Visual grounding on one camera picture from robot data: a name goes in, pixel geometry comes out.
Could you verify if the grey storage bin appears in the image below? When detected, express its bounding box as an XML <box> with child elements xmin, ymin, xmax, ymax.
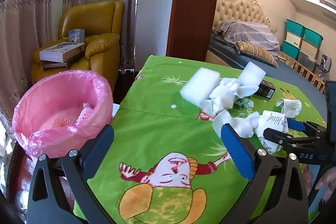
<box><xmin>297</xmin><ymin>51</ymin><xmax>317</xmax><ymax>72</ymax></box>

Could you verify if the teal lid storage bin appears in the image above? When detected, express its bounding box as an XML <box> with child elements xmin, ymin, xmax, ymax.
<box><xmin>303</xmin><ymin>27</ymin><xmax>323</xmax><ymax>48</ymax></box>
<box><xmin>286</xmin><ymin>19</ymin><xmax>305</xmax><ymax>38</ymax></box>

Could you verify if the black cigarette box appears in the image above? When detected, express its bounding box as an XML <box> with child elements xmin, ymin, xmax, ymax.
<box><xmin>254</xmin><ymin>80</ymin><xmax>276</xmax><ymax>99</ymax></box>

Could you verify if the grey striped blanket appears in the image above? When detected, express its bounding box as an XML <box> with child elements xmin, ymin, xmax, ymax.
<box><xmin>213</xmin><ymin>20</ymin><xmax>280</xmax><ymax>60</ymax></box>

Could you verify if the crumpled paper cup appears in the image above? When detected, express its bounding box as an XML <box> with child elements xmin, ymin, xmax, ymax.
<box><xmin>276</xmin><ymin>98</ymin><xmax>302</xmax><ymax>118</ymax></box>

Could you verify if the wooden crib rail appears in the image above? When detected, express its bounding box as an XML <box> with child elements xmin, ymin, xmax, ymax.
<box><xmin>278</xmin><ymin>52</ymin><xmax>326</xmax><ymax>94</ymax></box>

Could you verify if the lower teal storage bin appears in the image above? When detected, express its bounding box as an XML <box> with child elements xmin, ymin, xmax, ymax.
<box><xmin>282</xmin><ymin>40</ymin><xmax>300</xmax><ymax>60</ymax></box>

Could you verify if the green cartoon bed sheet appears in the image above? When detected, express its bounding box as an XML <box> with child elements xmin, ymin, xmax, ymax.
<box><xmin>88</xmin><ymin>56</ymin><xmax>326</xmax><ymax>223</ymax></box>

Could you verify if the yellow leather armchair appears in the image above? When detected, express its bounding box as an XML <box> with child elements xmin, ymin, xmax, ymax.
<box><xmin>31</xmin><ymin>1</ymin><xmax>123</xmax><ymax>89</ymax></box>

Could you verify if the pink trash bag bin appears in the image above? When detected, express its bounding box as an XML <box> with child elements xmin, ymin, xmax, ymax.
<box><xmin>12</xmin><ymin>70</ymin><xmax>113</xmax><ymax>158</ymax></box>

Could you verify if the small blue box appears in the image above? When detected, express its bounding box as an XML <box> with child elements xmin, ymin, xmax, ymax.
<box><xmin>68</xmin><ymin>29</ymin><xmax>85</xmax><ymax>43</ymax></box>

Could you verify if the blue bed mattress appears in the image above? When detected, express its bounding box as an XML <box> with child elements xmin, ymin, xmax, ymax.
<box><xmin>209</xmin><ymin>38</ymin><xmax>327</xmax><ymax>120</ymax></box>

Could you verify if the gold striped pillow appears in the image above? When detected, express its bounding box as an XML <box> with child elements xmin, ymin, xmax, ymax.
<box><xmin>235</xmin><ymin>41</ymin><xmax>278</xmax><ymax>68</ymax></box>

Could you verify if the beige tufted headboard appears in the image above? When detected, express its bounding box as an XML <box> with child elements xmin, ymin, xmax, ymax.
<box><xmin>211</xmin><ymin>0</ymin><xmax>278</xmax><ymax>34</ymax></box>

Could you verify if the person's right hand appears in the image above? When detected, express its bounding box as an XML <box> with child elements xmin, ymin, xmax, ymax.
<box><xmin>302</xmin><ymin>164</ymin><xmax>336</xmax><ymax>202</ymax></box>

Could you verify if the checkered framed item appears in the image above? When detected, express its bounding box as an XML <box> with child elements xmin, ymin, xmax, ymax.
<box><xmin>315</xmin><ymin>51</ymin><xmax>332</xmax><ymax>80</ymax></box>

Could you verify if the dark brown wooden door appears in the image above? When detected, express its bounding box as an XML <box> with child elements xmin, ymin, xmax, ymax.
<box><xmin>166</xmin><ymin>0</ymin><xmax>217</xmax><ymax>61</ymax></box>

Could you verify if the crumpled printed paper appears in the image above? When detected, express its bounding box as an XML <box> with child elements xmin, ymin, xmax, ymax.
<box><xmin>256</xmin><ymin>110</ymin><xmax>289</xmax><ymax>155</ymax></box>

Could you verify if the white box on armchair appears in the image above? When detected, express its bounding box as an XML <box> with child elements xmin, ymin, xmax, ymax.
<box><xmin>39</xmin><ymin>42</ymin><xmax>85</xmax><ymax>63</ymax></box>

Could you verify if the white foam block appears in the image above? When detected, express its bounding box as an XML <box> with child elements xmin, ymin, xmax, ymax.
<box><xmin>179</xmin><ymin>68</ymin><xmax>221</xmax><ymax>107</ymax></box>
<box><xmin>238</xmin><ymin>61</ymin><xmax>266</xmax><ymax>86</ymax></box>

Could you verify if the white pink foam fruit net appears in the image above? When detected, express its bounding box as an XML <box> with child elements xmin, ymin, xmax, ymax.
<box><xmin>52</xmin><ymin>103</ymin><xmax>93</xmax><ymax>128</ymax></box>

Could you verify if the green striped cloth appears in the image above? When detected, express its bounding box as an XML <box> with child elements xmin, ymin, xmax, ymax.
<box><xmin>234</xmin><ymin>96</ymin><xmax>254</xmax><ymax>109</ymax></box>

